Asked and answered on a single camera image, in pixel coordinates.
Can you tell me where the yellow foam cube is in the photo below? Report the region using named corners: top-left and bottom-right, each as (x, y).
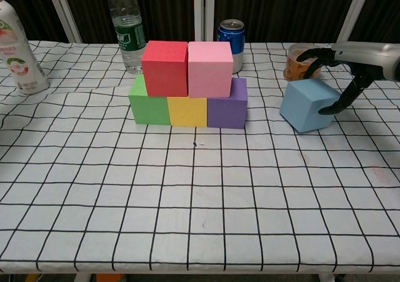
top-left (167, 96), bottom-right (208, 128)

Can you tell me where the white drink bottle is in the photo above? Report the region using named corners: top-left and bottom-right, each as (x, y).
top-left (0, 0), bottom-right (51, 95)

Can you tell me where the green foam cube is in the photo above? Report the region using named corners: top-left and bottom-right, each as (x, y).
top-left (128, 74), bottom-right (171, 126)

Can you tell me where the clear water bottle green label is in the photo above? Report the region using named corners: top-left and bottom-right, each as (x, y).
top-left (107, 0), bottom-right (148, 75)

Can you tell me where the purple foam cube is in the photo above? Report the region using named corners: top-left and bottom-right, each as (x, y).
top-left (206, 77), bottom-right (248, 129)

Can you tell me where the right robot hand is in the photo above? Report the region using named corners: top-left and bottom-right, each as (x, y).
top-left (296, 41), bottom-right (400, 116)

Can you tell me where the pink foam cube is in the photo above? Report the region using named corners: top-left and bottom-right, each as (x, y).
top-left (187, 41), bottom-right (234, 99)

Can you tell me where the upright white frame post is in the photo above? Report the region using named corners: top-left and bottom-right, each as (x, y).
top-left (193, 0), bottom-right (206, 44)
top-left (204, 0), bottom-right (216, 44)

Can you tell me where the red foam cube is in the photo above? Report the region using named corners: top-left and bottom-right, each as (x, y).
top-left (141, 40), bottom-right (190, 97)

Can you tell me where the clear jar of rubber bands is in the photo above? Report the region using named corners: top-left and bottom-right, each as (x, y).
top-left (282, 43), bottom-right (326, 83)

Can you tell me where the light blue foam cube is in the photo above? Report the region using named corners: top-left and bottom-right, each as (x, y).
top-left (279, 78), bottom-right (342, 134)

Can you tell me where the slanted white frame bar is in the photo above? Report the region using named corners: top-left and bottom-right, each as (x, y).
top-left (43, 0), bottom-right (83, 44)
top-left (336, 0), bottom-right (374, 44)

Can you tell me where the white black-grid tablecloth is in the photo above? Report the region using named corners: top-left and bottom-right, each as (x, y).
top-left (0, 40), bottom-right (400, 275)

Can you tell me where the blue soda can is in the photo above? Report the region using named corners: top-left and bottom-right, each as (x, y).
top-left (217, 19), bottom-right (246, 74)

